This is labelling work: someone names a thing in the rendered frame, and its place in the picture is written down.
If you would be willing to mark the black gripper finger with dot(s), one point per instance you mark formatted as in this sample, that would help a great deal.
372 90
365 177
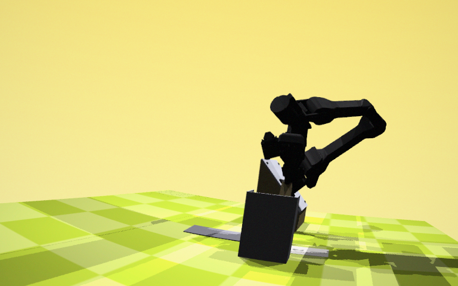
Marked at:
292 162
296 177

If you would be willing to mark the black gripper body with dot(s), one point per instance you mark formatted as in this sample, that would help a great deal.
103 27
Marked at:
295 141

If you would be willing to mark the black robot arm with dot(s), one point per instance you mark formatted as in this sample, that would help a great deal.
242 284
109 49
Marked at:
318 110

